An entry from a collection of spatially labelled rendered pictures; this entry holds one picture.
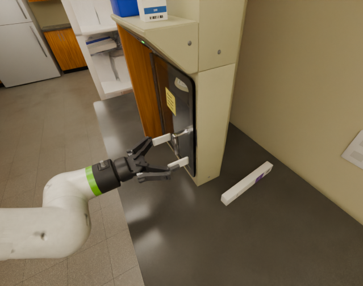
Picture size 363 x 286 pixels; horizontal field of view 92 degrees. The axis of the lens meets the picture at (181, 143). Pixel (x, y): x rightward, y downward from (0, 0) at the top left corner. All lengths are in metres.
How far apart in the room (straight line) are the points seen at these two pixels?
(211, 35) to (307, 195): 0.67
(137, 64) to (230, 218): 0.68
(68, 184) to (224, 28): 0.53
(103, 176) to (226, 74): 0.43
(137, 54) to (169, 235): 0.67
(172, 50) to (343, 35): 0.50
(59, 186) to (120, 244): 1.25
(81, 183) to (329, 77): 0.80
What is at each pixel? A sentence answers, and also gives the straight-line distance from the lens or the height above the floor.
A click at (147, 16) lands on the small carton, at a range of 0.46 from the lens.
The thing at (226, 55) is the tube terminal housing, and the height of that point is 1.43.
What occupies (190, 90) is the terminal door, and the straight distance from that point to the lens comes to 0.47.
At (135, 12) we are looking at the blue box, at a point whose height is 1.52.
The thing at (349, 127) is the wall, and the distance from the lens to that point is 0.76.
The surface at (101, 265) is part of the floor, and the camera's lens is 1.76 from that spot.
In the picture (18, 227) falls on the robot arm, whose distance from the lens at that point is 0.47.
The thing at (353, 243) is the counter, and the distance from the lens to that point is 0.83.
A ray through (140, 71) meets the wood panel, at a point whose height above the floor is 1.31.
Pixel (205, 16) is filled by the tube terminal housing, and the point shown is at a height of 1.52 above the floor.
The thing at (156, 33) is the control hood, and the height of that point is 1.50.
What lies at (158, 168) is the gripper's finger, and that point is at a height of 1.16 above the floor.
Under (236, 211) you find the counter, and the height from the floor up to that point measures 0.94.
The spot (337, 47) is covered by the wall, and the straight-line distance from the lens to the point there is 0.73.
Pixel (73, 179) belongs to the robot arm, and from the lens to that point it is 0.57.
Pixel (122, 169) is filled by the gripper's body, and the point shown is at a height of 1.17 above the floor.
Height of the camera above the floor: 1.57
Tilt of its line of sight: 42 degrees down
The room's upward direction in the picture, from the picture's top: 4 degrees counter-clockwise
